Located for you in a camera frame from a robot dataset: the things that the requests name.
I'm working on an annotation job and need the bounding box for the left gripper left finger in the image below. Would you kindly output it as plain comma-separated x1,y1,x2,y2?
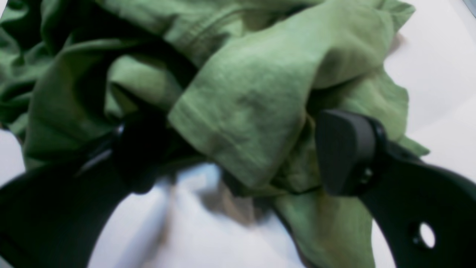
0,117,171,268

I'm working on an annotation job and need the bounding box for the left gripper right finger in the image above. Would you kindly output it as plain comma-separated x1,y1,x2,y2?
315,109,476,268

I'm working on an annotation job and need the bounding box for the olive green t-shirt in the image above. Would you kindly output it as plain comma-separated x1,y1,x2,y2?
1,0,429,268

